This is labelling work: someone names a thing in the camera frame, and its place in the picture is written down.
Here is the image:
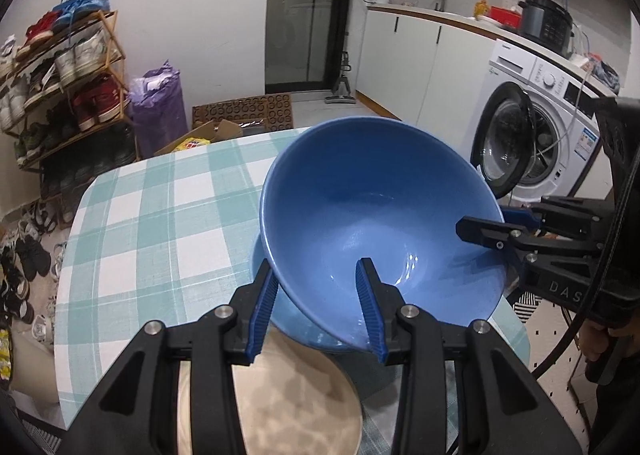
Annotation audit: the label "brown door mat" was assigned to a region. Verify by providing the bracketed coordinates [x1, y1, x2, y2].
[192, 92, 296, 133]

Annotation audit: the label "blue bowl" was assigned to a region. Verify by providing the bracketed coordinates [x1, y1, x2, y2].
[260, 116, 507, 353]
[251, 235, 373, 355]

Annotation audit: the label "person's right hand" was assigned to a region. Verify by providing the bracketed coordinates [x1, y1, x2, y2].
[579, 320, 617, 368]

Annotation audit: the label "black white patterned rug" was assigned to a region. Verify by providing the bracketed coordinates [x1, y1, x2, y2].
[20, 292, 616, 455]

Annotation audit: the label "yellow wrappers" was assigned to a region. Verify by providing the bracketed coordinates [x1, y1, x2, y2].
[0, 330, 13, 381]

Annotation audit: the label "wooden shoe rack with shoes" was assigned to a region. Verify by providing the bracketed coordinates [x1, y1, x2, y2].
[0, 0, 136, 196]

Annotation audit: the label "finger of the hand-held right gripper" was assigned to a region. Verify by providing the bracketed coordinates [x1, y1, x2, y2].
[500, 195, 611, 241]
[456, 216, 606, 261]

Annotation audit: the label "cardboard box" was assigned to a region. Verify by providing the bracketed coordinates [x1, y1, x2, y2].
[154, 119, 268, 157]

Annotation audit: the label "red box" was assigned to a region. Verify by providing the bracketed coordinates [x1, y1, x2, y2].
[489, 5, 523, 28]

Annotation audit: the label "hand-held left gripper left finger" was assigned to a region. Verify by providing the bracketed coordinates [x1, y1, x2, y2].
[60, 257, 281, 455]

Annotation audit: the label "black framed glass door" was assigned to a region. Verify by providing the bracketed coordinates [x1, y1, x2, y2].
[265, 0, 358, 95]

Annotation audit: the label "beige trash bin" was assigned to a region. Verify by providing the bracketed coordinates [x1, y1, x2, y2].
[0, 327, 60, 403]

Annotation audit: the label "black pressure cooker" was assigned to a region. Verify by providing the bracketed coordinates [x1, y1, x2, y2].
[517, 0, 573, 58]

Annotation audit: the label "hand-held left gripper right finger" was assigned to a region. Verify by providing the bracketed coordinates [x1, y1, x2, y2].
[355, 257, 583, 455]

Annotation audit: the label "teal checkered tablecloth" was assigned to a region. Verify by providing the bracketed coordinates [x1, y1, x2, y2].
[55, 125, 531, 455]

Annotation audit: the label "beige plate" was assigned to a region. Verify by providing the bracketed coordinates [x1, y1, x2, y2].
[175, 325, 363, 455]

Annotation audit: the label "scattered pile of shoes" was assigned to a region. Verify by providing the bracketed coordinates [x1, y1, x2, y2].
[0, 198, 68, 341]

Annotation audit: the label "black cable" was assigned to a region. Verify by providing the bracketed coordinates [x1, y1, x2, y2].
[530, 142, 640, 378]

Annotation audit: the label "white base cabinets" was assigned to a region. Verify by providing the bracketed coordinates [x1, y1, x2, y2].
[355, 5, 501, 136]

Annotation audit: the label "white washing machine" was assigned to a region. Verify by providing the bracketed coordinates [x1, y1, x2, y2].
[470, 38, 613, 201]

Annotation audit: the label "purple plastic bag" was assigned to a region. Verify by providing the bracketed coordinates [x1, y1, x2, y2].
[129, 60, 190, 158]

